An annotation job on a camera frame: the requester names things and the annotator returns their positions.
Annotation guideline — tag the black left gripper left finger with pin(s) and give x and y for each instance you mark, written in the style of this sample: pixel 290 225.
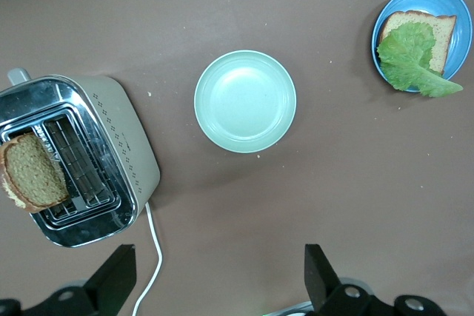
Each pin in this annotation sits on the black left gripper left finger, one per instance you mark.
pixel 111 282

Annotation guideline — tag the brown bread slice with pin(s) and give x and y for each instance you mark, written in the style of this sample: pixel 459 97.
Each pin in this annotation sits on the brown bread slice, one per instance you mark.
pixel 33 171
pixel 442 42

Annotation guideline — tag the beige chrome two-slot toaster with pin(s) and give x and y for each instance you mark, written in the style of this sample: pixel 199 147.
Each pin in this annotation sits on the beige chrome two-slot toaster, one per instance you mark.
pixel 122 120

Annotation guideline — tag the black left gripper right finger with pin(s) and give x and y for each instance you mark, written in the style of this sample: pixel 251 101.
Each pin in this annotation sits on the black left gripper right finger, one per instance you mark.
pixel 318 275

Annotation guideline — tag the mint green round plate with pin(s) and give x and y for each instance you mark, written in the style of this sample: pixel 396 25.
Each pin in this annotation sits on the mint green round plate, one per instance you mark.
pixel 244 101

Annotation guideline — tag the green lettuce leaf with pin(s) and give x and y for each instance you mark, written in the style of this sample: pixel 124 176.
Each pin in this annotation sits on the green lettuce leaf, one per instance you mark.
pixel 407 57

